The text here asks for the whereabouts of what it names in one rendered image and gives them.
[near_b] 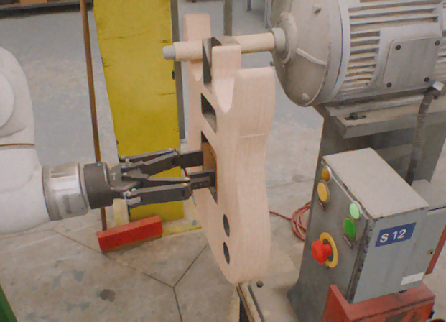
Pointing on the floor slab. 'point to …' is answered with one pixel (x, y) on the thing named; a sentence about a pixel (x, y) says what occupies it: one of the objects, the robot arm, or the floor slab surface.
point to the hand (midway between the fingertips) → (207, 167)
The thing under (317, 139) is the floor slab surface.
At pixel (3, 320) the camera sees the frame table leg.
